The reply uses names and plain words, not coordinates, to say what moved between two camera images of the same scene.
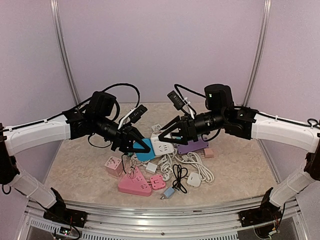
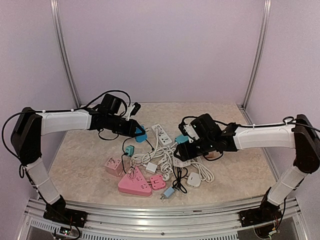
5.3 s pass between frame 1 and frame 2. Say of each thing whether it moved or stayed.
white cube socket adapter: moved
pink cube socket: stayed
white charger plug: stayed
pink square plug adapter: stayed
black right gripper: moved
